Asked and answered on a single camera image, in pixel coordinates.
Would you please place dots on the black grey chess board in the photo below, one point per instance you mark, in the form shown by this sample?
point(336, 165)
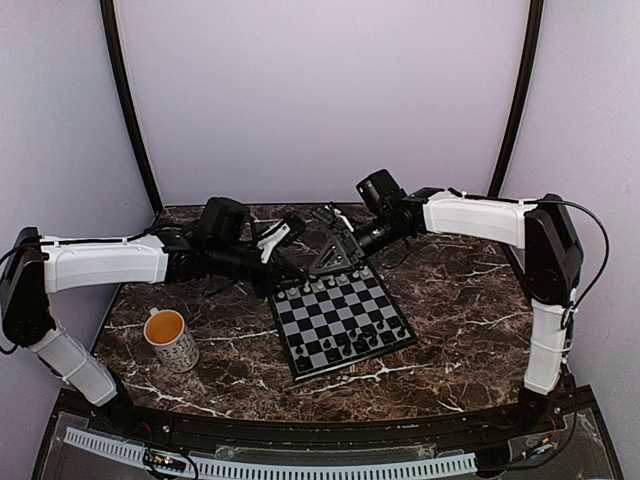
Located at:
point(311, 318)

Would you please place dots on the black piece edge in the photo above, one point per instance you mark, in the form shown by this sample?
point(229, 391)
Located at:
point(300, 361)

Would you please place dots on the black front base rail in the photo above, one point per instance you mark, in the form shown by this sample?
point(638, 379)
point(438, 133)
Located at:
point(489, 429)

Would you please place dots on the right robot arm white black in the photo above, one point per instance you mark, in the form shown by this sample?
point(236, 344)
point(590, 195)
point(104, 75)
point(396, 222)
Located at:
point(541, 229)

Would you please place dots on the black knight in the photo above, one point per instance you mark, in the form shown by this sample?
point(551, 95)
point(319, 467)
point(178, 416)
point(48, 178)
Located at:
point(387, 337)

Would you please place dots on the right black frame post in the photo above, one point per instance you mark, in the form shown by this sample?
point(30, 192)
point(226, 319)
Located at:
point(520, 94)

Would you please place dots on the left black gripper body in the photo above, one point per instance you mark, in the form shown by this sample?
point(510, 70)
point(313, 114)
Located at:
point(226, 260)

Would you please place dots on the left black frame post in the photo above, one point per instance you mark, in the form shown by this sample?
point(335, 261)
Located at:
point(121, 80)

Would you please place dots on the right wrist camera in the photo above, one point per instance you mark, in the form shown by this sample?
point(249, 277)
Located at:
point(333, 218)

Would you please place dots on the patterned mug with yellow interior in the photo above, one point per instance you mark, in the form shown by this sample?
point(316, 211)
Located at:
point(167, 332)

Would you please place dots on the white slotted cable duct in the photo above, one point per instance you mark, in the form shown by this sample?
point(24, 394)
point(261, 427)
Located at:
point(169, 465)

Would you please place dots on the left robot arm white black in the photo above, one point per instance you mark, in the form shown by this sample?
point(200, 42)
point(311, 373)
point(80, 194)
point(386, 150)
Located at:
point(224, 241)

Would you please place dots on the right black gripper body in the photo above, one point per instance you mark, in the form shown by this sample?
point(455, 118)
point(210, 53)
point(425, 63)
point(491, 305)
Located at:
point(382, 237)

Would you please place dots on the black frame post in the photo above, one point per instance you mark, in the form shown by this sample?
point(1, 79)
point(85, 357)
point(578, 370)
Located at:
point(520, 94)
point(121, 80)

